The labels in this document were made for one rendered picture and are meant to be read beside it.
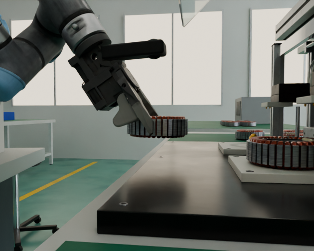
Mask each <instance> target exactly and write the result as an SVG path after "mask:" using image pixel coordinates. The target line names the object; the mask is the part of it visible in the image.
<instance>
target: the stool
mask: <svg viewBox="0 0 314 251"><path fill-rule="evenodd" d="M40 163H41V162H40ZM40 163H38V164H36V165H34V166H38V165H39V164H40ZM34 166H32V167H34ZM12 187H13V232H14V244H15V247H14V251H22V250H23V248H22V246H21V239H20V232H25V231H40V230H52V233H53V234H54V233H55V232H56V231H57V230H59V228H58V227H57V225H44V226H27V225H29V224H30V223H32V222H33V221H34V222H35V223H37V224H38V223H39V222H41V217H40V216H39V215H34V216H33V217H31V218H29V219H28V220H26V221H25V222H23V223H21V224H20V213H19V173H18V174H16V175H14V176H13V177H12ZM26 226H27V227H26Z"/></svg>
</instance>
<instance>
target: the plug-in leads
mask: <svg viewBox="0 0 314 251"><path fill-rule="evenodd" d="M313 63H314V60H313V62H312V63H311V65H310V67H309V71H308V77H307V83H310V93H311V87H313V86H312V81H313V71H314V65H313V67H312V72H310V69H311V66H312V64H313Z"/></svg>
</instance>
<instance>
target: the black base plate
mask: <svg viewBox="0 0 314 251"><path fill-rule="evenodd" d="M228 156H229V155H224V154H223V153H222V152H221V150H220V149H219V147H218V142H207V141H167V142H166V143H165V144H164V145H163V146H162V147H161V148H160V149H159V150H158V151H157V152H156V153H155V154H154V155H153V156H152V157H151V158H150V159H149V160H148V161H147V162H146V163H145V164H144V165H143V166H142V167H141V168H140V169H139V170H137V171H136V172H135V173H134V174H133V175H132V176H131V177H130V178H129V179H128V180H127V181H126V182H125V183H124V184H123V185H122V186H121V187H120V188H119V189H118V190H117V191H116V192H115V193H114V194H113V195H112V196H111V197H110V198H109V199H108V200H107V201H106V202H105V203H104V204H103V205H102V206H101V207H100V208H99V209H98V210H97V233H98V234H111V235H128V236H145V237H163V238H180V239H198V240H215V241H233V242H250V243H268V244H285V245H302V246H314V184H285V183H253V182H241V180H240V179H239V177H238V176H237V174H236V173H235V171H234V170H233V168H232V167H231V165H230V164H229V162H228ZM232 156H246V155H232Z"/></svg>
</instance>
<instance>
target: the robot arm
mask: <svg viewBox="0 0 314 251"><path fill-rule="evenodd" d="M38 1H39V6H38V8H37V11H36V13H35V16H34V18H33V21H32V23H31V24H30V26H28V27H27V28H26V29H25V30H23V31H22V32H21V33H20V34H18V35H17V36H16V37H15V38H13V39H12V37H11V36H10V32H9V28H8V25H7V23H6V21H5V20H2V18H1V14H0V102H7V101H9V100H11V99H12V98H13V97H14V96H15V95H16V94H17V93H19V92H20V91H21V90H23V89H24V88H25V87H26V85H27V84H28V83H29V82H30V81H31V80H32V79H33V78H34V77H35V76H36V75H37V74H38V73H39V72H40V71H41V70H42V69H43V68H44V67H45V66H46V65H47V64H49V63H52V62H54V61H55V60H56V58H57V57H58V56H59V55H60V54H61V52H62V50H63V47H64V45H65V44H67V45H68V47H69V48H70V50H71V51H72V53H73V54H75V56H73V57H72V58H70V59H69V60H68V63H69V64H70V66H71V67H73V68H75V69H76V71H77V72H78V74H79V75H80V77H81V78H82V80H83V81H84V82H83V83H82V86H81V87H82V89H83V90H84V92H85V93H86V95H87V96H88V98H89V100H90V101H91V103H92V104H93V106H94V107H95V109H96V110H97V111H98V110H100V111H109V110H111V109H112V108H114V107H117V106H119V111H118V112H117V114H116V115H115V116H114V118H113V124H114V126H116V127H121V126H125V125H128V124H131V123H134V122H137V121H141V123H142V124H143V126H144V127H145V129H146V130H147V132H148V133H149V135H152V134H153V129H154V121H153V120H152V118H151V117H150V116H158V114H157V112H156V111H155V109H154V108H153V106H152V105H151V103H150V102H149V100H148V99H147V97H146V96H145V94H144V93H143V91H142V90H141V89H140V86H139V84H138V83H137V81H136V80H135V78H134V77H133V75H132V74H131V72H130V71H129V70H128V68H126V67H127V66H126V63H124V62H123V61H124V60H134V59H145V58H149V59H158V58H160V57H165V56H166V44H165V43H164V41H163V40H162V39H155V38H153V39H150V40H147V41H138V42H128V43H119V44H111V43H112V42H111V40H110V38H109V37H108V35H107V32H106V30H105V29H104V27H103V26H102V24H101V23H100V21H99V19H98V18H97V17H96V15H95V14H94V12H93V11H92V9H91V8H90V6H89V5H88V3H87V2H86V0H38ZM83 84H84V85H83Z"/></svg>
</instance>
